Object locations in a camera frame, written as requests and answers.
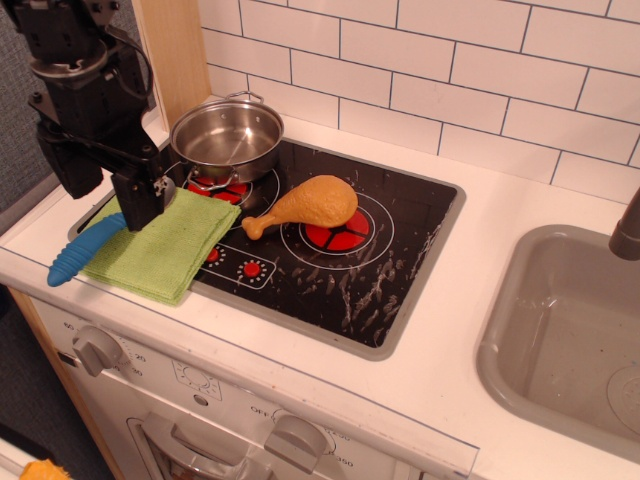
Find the grey toy sink basin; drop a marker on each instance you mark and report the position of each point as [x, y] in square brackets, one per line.
[561, 347]

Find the black toy stovetop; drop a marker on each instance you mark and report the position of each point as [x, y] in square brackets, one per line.
[354, 286]

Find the orange plastic chicken drumstick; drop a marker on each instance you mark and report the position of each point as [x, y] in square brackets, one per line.
[325, 201]

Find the stainless steel pot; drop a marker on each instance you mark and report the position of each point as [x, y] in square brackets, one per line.
[229, 141]

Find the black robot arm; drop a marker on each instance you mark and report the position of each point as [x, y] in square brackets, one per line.
[70, 35]

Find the grey right oven knob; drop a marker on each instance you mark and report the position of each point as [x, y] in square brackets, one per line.
[297, 442]

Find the wooden side post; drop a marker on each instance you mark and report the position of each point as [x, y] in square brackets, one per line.
[172, 39]

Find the blue handled metal spoon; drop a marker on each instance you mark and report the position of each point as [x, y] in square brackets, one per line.
[76, 255]

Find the green folded rag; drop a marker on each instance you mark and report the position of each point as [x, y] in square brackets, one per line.
[160, 261]

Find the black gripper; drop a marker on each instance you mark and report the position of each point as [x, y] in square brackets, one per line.
[91, 121]

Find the grey faucet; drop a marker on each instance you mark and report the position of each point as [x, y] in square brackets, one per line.
[625, 239]

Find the grey oven door handle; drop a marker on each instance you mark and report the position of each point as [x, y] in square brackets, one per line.
[197, 451]

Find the orange fuzzy object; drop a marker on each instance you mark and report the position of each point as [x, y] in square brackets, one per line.
[43, 470]

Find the grey left oven knob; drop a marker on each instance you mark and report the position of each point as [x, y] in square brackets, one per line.
[96, 350]

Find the grey oven knob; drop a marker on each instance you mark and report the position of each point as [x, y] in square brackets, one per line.
[96, 350]
[297, 442]

